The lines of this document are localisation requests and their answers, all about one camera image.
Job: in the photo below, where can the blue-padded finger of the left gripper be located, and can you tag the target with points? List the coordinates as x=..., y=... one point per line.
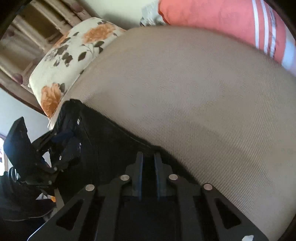
x=67, y=136

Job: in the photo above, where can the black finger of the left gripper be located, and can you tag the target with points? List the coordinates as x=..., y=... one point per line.
x=64, y=156

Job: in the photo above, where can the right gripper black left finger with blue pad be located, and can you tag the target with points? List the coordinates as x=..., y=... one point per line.
x=92, y=213

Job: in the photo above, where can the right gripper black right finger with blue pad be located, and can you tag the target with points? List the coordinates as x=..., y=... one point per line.
x=204, y=212

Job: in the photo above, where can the black pants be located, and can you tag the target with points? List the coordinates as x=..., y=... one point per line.
x=106, y=149

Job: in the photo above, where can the floral white orange pillow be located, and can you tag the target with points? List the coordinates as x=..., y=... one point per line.
x=62, y=65

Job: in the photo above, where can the pink plaid long pillow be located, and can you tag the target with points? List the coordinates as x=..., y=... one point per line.
x=253, y=22

